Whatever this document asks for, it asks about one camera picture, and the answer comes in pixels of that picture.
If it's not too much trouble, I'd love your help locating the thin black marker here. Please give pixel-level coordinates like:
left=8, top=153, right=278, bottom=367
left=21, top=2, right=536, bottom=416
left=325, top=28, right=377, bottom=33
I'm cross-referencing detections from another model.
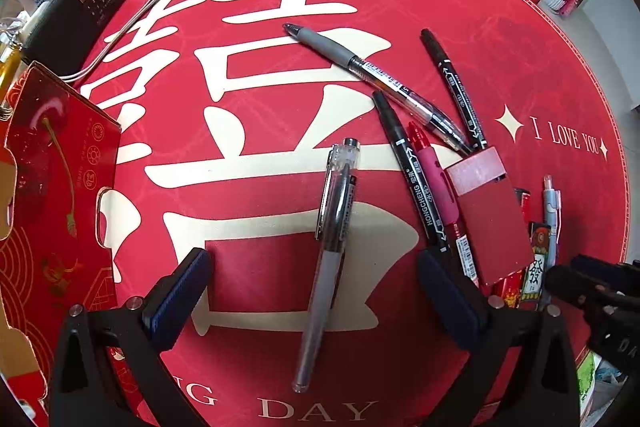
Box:
left=419, top=28, right=488, bottom=152

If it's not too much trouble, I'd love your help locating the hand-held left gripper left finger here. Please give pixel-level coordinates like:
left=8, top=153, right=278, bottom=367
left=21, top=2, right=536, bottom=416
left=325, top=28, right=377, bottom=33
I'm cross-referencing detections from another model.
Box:
left=47, top=248, right=214, bottom=427

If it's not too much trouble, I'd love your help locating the green printed packet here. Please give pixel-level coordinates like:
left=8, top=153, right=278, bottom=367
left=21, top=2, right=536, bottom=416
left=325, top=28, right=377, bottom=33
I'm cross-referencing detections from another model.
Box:
left=577, top=349, right=608, bottom=408

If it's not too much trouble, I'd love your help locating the red cardboard box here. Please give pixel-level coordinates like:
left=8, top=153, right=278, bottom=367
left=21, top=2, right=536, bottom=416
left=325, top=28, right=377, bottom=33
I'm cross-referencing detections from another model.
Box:
left=0, top=61, right=124, bottom=427

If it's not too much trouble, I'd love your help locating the grey radio strap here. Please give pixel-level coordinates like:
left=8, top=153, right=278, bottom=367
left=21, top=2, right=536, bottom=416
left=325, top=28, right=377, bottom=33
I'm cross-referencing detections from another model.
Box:
left=61, top=0, right=161, bottom=84

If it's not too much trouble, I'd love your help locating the grey grip retractable pen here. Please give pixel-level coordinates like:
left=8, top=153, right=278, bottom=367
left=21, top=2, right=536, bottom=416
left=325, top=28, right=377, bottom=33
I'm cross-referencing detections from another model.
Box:
left=281, top=22, right=475, bottom=154

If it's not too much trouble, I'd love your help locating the red gold printed lighter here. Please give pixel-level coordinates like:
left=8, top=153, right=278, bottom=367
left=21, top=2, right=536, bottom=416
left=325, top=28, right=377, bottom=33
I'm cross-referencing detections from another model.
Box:
left=492, top=188, right=533, bottom=310

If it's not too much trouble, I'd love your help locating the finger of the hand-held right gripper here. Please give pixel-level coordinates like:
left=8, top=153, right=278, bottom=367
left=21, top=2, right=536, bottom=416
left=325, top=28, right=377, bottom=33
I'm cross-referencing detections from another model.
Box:
left=544, top=266, right=616, bottom=308
left=571, top=254, right=640, bottom=293

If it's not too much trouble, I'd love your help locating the thick black marker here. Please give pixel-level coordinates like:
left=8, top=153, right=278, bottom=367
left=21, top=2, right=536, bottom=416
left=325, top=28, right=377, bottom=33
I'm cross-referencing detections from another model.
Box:
left=371, top=90, right=453, bottom=258

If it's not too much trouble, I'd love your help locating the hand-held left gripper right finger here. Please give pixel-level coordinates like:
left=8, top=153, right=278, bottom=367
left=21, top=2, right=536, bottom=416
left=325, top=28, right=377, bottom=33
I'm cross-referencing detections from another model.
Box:
left=416, top=248, right=581, bottom=427

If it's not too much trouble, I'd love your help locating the clear cap gel pen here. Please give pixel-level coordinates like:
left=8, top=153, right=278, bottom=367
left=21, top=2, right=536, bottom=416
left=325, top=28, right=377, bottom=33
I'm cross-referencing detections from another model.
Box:
left=291, top=138, right=362, bottom=394

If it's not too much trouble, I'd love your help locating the red pen with pink grip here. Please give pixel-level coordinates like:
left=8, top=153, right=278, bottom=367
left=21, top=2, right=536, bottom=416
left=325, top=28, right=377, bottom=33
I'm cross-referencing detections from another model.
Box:
left=405, top=121, right=482, bottom=290

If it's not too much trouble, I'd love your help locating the light blue pen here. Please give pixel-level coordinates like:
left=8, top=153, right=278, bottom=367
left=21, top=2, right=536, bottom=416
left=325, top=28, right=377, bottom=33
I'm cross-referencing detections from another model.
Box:
left=539, top=175, right=565, bottom=273

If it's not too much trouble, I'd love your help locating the red round printed mat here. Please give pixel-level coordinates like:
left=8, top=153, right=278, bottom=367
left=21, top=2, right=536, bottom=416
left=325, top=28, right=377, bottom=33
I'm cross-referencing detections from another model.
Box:
left=75, top=0, right=632, bottom=427

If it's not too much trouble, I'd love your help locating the black radio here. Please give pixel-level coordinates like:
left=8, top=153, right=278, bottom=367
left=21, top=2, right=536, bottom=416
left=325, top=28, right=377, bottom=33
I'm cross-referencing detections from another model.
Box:
left=20, top=0, right=129, bottom=78

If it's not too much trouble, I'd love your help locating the small red box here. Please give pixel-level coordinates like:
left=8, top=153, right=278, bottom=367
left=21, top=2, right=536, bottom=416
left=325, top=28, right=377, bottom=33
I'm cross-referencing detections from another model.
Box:
left=444, top=146, right=537, bottom=286

